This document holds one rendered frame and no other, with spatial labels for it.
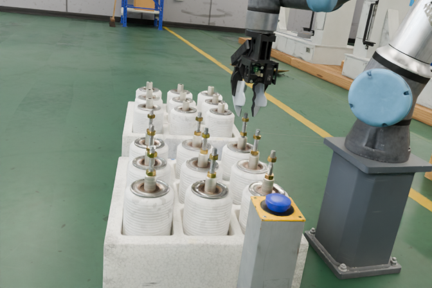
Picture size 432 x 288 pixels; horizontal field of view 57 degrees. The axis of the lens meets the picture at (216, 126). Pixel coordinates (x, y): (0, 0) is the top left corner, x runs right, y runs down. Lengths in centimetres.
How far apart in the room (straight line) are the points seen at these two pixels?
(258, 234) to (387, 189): 47
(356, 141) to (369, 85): 22
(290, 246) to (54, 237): 65
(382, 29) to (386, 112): 276
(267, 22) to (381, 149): 39
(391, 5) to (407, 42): 276
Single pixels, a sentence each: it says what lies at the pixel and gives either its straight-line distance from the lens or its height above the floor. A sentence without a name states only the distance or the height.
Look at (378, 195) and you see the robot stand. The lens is 101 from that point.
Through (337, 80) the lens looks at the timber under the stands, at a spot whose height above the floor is 4.
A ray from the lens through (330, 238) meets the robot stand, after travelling 110.
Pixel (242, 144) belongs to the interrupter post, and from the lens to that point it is 102.
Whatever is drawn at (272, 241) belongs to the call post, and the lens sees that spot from 63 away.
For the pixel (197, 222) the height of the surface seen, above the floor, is 20.
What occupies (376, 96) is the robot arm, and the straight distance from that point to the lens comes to 82.
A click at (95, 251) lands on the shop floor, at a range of 105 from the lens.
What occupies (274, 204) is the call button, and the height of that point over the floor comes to 33.
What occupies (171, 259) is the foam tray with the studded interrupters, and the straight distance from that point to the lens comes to 78.
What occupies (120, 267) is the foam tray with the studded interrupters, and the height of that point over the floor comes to 13.
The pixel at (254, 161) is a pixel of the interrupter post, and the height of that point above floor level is 27.
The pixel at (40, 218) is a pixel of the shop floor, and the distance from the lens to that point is 119.
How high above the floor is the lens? 62
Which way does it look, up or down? 18 degrees down
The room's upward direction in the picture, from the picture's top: 7 degrees clockwise
